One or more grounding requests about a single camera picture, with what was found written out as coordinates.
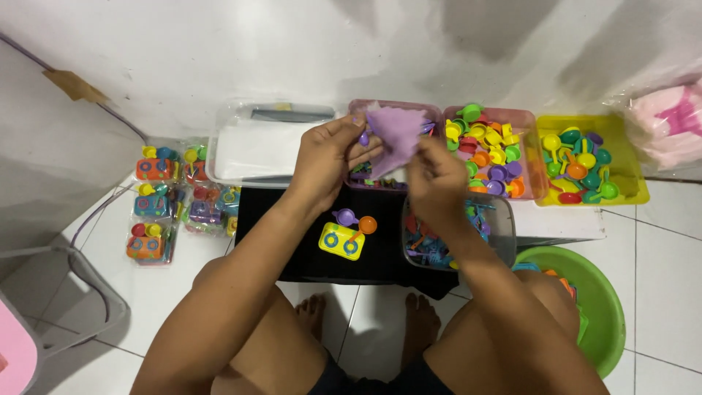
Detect person's left hand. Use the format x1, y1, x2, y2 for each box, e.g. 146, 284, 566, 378
289, 113, 385, 214

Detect person's right hand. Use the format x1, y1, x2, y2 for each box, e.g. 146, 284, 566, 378
406, 138, 471, 232

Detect purple toy piece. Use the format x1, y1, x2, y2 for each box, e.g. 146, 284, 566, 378
364, 106, 430, 180

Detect pink translucent container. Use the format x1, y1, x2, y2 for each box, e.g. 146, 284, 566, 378
344, 99, 444, 193

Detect heap of colourful toy pots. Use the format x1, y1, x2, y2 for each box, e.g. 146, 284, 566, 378
445, 103, 526, 199

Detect orange toy pan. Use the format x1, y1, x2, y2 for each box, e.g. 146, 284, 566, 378
348, 215, 378, 245

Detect heap of colourful toy utensils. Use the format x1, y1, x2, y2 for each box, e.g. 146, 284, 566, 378
405, 201, 493, 270

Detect purple toy pot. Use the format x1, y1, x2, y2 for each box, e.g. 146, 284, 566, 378
332, 208, 360, 228

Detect clear plastic container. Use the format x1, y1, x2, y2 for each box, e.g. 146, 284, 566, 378
400, 192, 517, 273

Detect clear container with white sheets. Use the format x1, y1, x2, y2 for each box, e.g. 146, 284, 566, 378
205, 99, 337, 191

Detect pink container with flat rim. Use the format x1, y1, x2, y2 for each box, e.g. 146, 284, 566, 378
441, 104, 550, 202

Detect yellow toy stove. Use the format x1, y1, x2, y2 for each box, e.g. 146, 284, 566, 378
318, 222, 366, 262

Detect black cloth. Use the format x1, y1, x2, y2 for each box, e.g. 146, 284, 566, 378
234, 185, 460, 301

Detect heap of colourful toy pans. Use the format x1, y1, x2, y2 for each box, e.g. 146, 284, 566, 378
541, 127, 621, 205

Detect packed set with red stove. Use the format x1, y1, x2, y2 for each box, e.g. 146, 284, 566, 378
182, 143, 210, 188

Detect packed set with purple stove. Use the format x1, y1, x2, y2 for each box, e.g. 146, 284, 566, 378
182, 185, 242, 238

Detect person's right foot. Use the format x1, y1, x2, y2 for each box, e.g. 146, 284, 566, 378
399, 292, 443, 371

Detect person's foot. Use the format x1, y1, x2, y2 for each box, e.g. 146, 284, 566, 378
399, 292, 443, 371
295, 293, 328, 342

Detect person's left foot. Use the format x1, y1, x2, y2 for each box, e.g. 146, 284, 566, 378
295, 293, 328, 342

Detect person's right leg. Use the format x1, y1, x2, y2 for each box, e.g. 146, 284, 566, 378
424, 269, 583, 395

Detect person's leg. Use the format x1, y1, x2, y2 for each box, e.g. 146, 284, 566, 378
424, 269, 583, 395
192, 255, 331, 395

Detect yellow plastic container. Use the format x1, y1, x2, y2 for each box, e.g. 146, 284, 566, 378
534, 114, 651, 207

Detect packed set with orange stove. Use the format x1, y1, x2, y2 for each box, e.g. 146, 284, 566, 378
125, 221, 177, 268
134, 145, 182, 183

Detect packed set with blue stove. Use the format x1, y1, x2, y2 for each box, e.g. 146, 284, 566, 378
133, 183, 185, 221

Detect person's dark shorts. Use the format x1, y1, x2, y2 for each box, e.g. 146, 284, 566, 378
307, 351, 457, 395

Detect green plastic basin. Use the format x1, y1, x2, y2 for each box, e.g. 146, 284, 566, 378
512, 245, 626, 380

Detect person's left leg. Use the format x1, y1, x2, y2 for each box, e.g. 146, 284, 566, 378
192, 255, 331, 395

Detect plastic bag of pink toys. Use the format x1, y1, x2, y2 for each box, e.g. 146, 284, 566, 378
602, 70, 702, 172

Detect brown tape patch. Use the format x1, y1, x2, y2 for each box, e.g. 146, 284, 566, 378
42, 68, 111, 105

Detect grey plastic chair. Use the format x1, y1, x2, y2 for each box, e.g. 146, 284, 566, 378
0, 246, 131, 395

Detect pink plastic seat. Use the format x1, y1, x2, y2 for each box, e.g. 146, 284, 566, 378
0, 299, 39, 395

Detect grey cable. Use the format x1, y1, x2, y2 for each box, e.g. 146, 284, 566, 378
0, 32, 150, 144

